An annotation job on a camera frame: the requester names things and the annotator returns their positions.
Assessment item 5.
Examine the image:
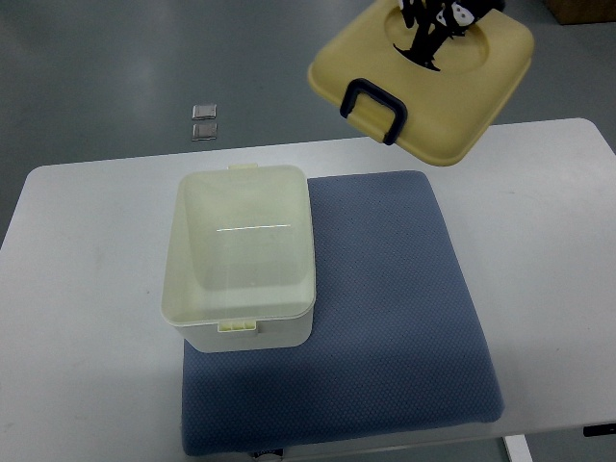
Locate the blue cushion mat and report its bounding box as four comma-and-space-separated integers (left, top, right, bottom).
182, 170, 504, 456

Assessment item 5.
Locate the metal floor plate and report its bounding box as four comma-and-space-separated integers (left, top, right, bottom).
192, 122, 218, 141
192, 103, 218, 120

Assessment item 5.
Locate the yellow box lid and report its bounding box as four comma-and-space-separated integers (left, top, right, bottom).
308, 1, 534, 167

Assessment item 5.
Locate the white storage box base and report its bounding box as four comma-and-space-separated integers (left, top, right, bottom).
162, 166, 316, 353

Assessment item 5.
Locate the brown cardboard box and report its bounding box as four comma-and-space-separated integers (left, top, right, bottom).
545, 0, 615, 25

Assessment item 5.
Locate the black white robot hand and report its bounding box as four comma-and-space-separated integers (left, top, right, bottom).
398, 0, 505, 31

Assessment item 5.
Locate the upper metal floor plate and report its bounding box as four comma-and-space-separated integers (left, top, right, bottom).
192, 103, 218, 120

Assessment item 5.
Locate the white table leg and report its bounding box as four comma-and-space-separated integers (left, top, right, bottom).
502, 435, 533, 462

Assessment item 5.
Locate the lower metal floor plate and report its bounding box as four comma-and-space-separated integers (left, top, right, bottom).
192, 122, 218, 141

